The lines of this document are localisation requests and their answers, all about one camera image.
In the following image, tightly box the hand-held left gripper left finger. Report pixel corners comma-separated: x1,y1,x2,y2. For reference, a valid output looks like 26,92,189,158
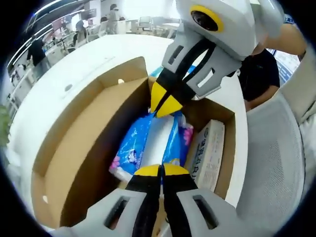
50,164,162,237

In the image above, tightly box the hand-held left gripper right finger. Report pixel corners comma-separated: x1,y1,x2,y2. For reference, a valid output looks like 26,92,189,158
162,163,239,237

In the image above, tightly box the small white carton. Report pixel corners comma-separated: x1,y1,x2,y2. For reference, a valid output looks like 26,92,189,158
185,119,226,193

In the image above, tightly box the blue flowered soft tissue pack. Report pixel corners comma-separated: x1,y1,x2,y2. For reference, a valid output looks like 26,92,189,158
108,112,195,185

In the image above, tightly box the brown cardboard shoe box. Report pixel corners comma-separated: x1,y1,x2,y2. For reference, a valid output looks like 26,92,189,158
31,56,237,230

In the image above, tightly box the grey mesh office chair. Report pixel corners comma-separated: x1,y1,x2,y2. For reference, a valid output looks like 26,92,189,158
236,97,308,228

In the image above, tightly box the green potted plant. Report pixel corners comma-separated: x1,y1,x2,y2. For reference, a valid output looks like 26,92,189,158
0,105,12,149

